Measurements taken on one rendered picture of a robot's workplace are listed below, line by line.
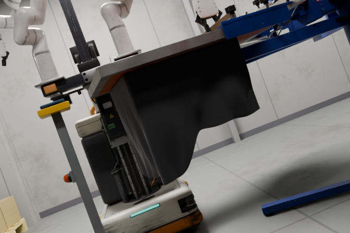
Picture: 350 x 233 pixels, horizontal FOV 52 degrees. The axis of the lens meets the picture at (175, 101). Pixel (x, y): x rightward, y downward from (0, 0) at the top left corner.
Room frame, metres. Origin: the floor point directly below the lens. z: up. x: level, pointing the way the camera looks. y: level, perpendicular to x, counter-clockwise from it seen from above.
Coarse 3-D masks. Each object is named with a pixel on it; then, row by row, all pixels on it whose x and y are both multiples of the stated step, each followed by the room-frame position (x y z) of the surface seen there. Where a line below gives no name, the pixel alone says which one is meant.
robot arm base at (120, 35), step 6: (114, 30) 1.98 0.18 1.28; (120, 30) 1.98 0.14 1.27; (126, 30) 2.00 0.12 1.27; (114, 36) 1.98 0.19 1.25; (120, 36) 1.97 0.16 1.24; (126, 36) 1.99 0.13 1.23; (114, 42) 2.00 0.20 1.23; (120, 42) 1.97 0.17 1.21; (126, 42) 1.98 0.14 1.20; (120, 48) 1.98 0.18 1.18; (126, 48) 1.98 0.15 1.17; (132, 48) 2.00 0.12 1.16; (120, 54) 1.97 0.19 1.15
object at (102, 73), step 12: (204, 36) 1.31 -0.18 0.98; (216, 36) 1.32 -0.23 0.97; (252, 36) 1.65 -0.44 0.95; (156, 48) 1.25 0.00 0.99; (168, 48) 1.26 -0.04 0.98; (180, 48) 1.27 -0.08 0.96; (192, 48) 1.30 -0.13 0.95; (120, 60) 1.21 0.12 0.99; (132, 60) 1.22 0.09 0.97; (144, 60) 1.23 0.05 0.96; (156, 60) 1.26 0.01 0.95; (96, 72) 1.23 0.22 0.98; (108, 72) 1.19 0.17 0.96; (120, 72) 1.23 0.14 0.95; (96, 84) 1.34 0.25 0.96; (96, 96) 1.73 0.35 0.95
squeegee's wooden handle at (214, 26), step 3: (234, 12) 1.45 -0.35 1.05; (225, 15) 1.48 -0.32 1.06; (228, 15) 1.45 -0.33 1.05; (234, 15) 1.45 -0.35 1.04; (222, 18) 1.50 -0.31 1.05; (225, 18) 1.48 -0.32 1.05; (228, 18) 1.46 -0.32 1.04; (219, 21) 1.54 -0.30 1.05; (213, 24) 1.60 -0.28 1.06; (216, 24) 1.57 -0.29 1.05; (219, 24) 1.54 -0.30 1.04; (210, 27) 1.63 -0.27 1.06; (213, 27) 1.60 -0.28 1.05; (216, 27) 1.58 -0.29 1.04; (210, 30) 1.64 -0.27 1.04; (213, 30) 1.61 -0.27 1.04
